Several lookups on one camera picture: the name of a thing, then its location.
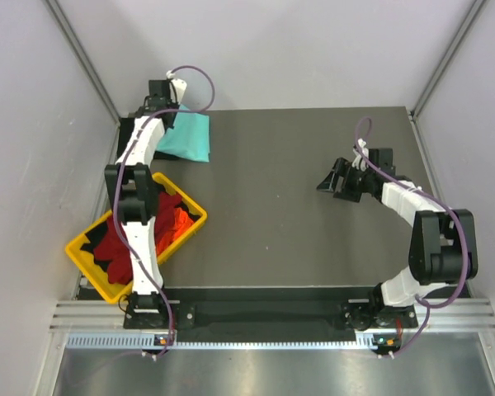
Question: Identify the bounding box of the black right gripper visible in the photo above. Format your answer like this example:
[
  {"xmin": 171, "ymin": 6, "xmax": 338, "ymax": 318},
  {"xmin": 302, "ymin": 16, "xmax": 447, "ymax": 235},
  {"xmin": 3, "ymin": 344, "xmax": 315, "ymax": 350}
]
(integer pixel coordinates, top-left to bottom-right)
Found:
[{"xmin": 316, "ymin": 158, "xmax": 375, "ymax": 203}]

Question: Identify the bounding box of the teal t shirt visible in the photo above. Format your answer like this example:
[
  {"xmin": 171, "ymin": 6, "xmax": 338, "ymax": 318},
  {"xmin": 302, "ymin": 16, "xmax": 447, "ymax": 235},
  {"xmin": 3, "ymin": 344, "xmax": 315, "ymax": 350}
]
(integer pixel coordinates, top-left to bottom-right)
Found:
[{"xmin": 156, "ymin": 106, "xmax": 210, "ymax": 163}]

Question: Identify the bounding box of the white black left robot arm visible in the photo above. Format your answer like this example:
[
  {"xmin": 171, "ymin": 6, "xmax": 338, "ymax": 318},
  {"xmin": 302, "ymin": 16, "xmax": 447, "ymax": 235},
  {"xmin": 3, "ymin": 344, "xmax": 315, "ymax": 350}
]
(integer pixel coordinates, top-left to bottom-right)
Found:
[{"xmin": 104, "ymin": 74, "xmax": 187, "ymax": 296}]

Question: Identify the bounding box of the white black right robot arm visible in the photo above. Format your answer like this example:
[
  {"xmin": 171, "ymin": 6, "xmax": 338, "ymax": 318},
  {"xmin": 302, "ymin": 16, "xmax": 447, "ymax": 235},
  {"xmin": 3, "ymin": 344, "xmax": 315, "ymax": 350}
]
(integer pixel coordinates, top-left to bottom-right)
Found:
[{"xmin": 317, "ymin": 148, "xmax": 478, "ymax": 327}]

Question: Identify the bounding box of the folded black t shirt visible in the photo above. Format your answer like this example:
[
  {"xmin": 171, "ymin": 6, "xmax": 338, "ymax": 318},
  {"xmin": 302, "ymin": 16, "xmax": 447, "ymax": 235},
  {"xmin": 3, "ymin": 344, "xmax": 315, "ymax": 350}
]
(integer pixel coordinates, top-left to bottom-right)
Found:
[{"xmin": 116, "ymin": 117, "xmax": 181, "ymax": 161}]

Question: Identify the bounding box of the orange t shirt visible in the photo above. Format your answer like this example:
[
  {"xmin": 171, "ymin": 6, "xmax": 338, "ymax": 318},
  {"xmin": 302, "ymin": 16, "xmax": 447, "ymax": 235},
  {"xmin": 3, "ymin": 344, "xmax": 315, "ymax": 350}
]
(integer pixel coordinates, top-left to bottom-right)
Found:
[{"xmin": 154, "ymin": 206, "xmax": 200, "ymax": 255}]

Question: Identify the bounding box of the dark red t shirt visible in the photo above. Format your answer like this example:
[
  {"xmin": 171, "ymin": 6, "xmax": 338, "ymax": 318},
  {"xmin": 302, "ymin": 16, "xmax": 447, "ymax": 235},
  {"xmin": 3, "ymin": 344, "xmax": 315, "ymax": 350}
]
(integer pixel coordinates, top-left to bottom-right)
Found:
[{"xmin": 93, "ymin": 191, "xmax": 182, "ymax": 285}]

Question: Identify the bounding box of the black t shirt in bin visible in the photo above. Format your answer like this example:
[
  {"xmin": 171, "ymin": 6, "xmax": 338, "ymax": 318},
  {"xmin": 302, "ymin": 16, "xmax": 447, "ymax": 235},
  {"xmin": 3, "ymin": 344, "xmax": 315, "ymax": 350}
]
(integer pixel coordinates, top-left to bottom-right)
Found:
[{"xmin": 81, "ymin": 182, "xmax": 190, "ymax": 272}]

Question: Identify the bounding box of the yellow plastic bin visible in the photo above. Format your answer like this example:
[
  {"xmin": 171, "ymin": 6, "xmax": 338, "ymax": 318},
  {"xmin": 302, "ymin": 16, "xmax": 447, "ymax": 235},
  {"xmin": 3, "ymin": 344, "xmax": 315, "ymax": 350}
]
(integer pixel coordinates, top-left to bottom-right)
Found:
[{"xmin": 65, "ymin": 172, "xmax": 207, "ymax": 304}]

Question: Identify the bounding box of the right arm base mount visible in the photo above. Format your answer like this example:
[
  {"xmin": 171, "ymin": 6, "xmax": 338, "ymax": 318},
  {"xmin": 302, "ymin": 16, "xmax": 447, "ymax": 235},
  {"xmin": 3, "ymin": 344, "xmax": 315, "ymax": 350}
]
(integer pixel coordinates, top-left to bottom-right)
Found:
[{"xmin": 341, "ymin": 300, "xmax": 418, "ymax": 331}]

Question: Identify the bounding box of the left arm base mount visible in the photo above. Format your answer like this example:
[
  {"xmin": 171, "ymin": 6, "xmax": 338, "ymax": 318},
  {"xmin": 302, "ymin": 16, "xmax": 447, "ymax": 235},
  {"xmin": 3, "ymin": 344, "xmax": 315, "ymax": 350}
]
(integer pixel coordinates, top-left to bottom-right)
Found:
[{"xmin": 117, "ymin": 293, "xmax": 180, "ymax": 331}]

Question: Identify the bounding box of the aluminium frame rail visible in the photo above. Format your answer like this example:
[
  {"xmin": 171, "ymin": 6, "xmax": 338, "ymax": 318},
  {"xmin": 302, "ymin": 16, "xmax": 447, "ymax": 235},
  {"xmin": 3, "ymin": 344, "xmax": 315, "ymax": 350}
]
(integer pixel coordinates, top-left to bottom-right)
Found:
[{"xmin": 49, "ymin": 299, "xmax": 495, "ymax": 332}]

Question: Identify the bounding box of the grey slotted cable duct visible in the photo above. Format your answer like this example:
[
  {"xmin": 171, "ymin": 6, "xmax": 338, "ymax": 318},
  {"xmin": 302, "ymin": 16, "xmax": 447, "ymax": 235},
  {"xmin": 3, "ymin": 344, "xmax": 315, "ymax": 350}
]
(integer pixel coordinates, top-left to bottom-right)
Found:
[{"xmin": 65, "ymin": 332, "xmax": 401, "ymax": 350}]

